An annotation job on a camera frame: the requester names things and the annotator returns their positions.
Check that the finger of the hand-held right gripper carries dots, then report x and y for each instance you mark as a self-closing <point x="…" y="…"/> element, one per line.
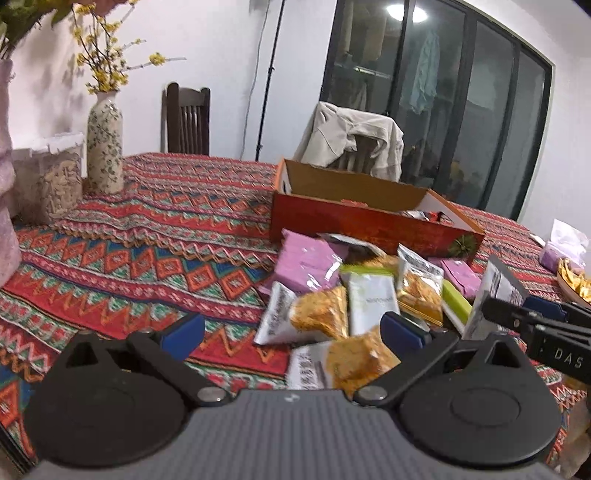
<point x="508" y="314"/>
<point x="547" y="308"/>

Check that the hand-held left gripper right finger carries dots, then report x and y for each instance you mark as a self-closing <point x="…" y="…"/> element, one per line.
<point x="401" y="330"/>

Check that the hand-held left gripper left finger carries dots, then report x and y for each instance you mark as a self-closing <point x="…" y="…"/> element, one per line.
<point x="182" y="330"/>

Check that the green white snack packet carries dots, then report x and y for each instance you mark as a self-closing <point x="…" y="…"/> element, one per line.
<point x="371" y="297"/>
<point x="455" y="304"/>

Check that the orange cardboard box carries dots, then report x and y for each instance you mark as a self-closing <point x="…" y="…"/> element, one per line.
<point x="351" y="221"/>

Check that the tray of gold wrappers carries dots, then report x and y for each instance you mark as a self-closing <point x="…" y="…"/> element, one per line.
<point x="575" y="281"/>

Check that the purple tissue pack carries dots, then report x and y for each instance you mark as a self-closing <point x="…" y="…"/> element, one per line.
<point x="561" y="251"/>

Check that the patterned red tablecloth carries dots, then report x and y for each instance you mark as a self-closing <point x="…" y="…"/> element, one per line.
<point x="138" y="258"/>

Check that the silver red snack packet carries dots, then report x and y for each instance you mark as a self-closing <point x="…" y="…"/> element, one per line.
<point x="422" y="215"/>

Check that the dark wooden chair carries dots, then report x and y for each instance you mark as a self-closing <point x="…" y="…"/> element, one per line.
<point x="364" y="154"/>
<point x="187" y="120"/>

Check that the floral ceramic vase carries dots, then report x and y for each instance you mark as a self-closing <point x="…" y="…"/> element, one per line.
<point x="105" y="147"/>

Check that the clear plastic food container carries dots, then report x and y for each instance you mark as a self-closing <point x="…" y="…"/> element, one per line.
<point x="51" y="180"/>

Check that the glass sliding door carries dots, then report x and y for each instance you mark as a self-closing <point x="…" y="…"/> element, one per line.
<point x="485" y="115"/>

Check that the beige jacket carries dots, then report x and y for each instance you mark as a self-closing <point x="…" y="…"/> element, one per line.
<point x="332" y="134"/>

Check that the large pink vase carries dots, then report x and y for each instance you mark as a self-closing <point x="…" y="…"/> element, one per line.
<point x="7" y="184"/>

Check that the hanging teal garment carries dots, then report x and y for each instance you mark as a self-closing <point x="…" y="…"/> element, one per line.
<point x="425" y="69"/>

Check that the black tripod stand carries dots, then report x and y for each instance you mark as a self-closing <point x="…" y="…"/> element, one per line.
<point x="270" y="83"/>

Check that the yellow flower branches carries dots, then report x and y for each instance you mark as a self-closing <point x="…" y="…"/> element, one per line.
<point x="104" y="69"/>

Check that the green leafy bouquet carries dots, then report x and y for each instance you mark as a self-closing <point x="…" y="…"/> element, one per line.
<point x="27" y="18"/>

